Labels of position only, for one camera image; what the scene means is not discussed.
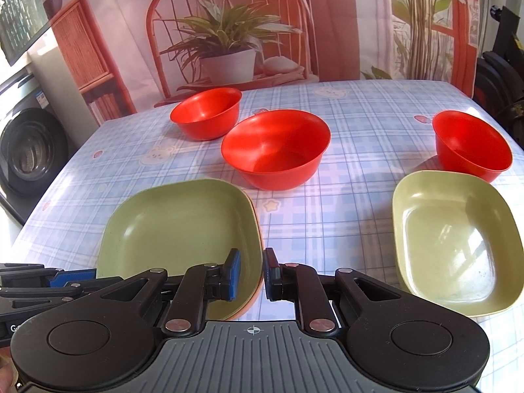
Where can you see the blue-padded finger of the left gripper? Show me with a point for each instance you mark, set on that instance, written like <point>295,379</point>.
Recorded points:
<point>39,276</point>

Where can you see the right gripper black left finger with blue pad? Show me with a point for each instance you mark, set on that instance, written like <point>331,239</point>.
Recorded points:
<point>202,284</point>

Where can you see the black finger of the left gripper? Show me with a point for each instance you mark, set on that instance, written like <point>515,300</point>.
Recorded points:
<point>76,288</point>

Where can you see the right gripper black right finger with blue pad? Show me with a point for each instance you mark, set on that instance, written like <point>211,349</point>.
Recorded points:
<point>300,285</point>

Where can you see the orange square plate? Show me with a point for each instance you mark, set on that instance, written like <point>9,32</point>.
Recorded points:
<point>250,242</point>

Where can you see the red bowl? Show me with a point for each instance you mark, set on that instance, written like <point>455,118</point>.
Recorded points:
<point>467,144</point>
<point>277,150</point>
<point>209,114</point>

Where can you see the light green plate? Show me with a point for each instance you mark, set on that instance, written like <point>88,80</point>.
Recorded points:
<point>456,243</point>

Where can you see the person's hand lower left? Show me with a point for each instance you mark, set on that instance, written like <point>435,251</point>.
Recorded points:
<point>8,372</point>

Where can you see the grey washing machine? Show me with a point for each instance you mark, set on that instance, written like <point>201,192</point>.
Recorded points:
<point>35,147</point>

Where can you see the dark framed window left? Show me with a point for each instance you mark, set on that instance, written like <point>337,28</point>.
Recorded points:
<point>22,23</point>

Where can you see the printed room backdrop cloth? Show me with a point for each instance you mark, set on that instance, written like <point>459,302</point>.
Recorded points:
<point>127,56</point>

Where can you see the black exercise bike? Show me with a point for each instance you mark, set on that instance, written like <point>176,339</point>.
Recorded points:
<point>498,87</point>

